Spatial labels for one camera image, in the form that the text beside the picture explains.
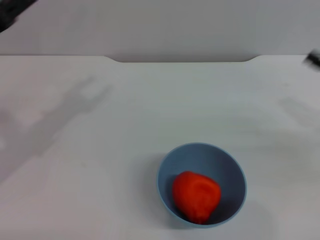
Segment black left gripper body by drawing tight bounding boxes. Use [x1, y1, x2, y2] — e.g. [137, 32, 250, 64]
[0, 0, 35, 33]

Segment blue ceramic bowl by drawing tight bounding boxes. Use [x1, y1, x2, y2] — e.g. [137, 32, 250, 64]
[156, 142, 248, 229]

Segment orange mandarin fruit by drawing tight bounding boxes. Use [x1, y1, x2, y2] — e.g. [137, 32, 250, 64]
[171, 170, 222, 225]

